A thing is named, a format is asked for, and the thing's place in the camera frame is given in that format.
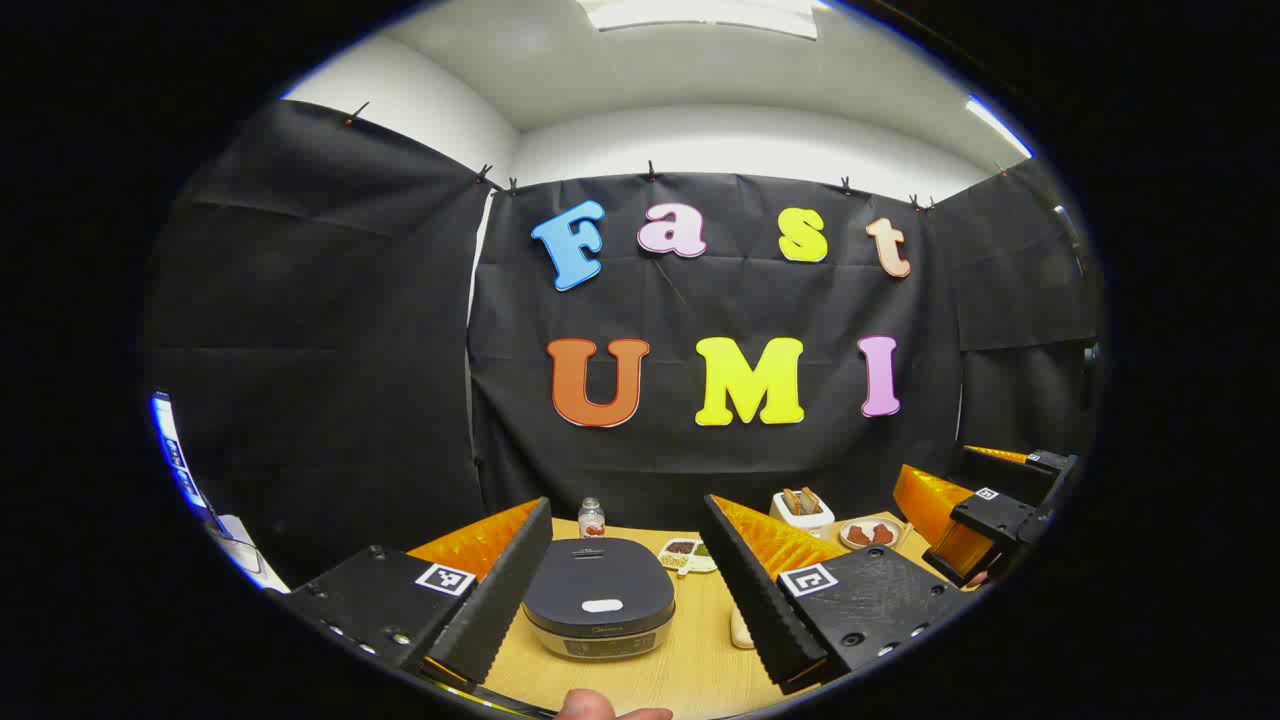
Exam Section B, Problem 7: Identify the round white plate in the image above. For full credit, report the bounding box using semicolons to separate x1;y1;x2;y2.
838;517;904;553

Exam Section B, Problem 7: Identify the dark grey rice cooker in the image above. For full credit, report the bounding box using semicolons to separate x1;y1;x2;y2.
521;537;677;661

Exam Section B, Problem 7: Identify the black backdrop cloth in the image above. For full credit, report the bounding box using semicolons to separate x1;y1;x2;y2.
145;98;1106;586

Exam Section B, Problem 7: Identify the white toaster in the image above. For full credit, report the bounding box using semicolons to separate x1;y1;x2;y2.
769;487;836;537

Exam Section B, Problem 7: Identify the white divided bean dish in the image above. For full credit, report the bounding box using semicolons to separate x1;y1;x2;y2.
657;538;719;578

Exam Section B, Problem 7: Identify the ceiling light strip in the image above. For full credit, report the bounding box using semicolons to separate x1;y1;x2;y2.
965;95;1034;159

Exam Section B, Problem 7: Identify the rectangular ceiling light panel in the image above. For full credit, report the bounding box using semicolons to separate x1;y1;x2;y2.
578;0;821;41

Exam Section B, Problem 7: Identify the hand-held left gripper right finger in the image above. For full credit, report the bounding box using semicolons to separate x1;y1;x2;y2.
698;493;986;696

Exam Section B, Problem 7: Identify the lit computer monitor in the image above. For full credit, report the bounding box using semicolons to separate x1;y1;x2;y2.
150;392;216;521

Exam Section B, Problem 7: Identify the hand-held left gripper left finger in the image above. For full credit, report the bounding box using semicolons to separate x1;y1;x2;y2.
265;497;553;691

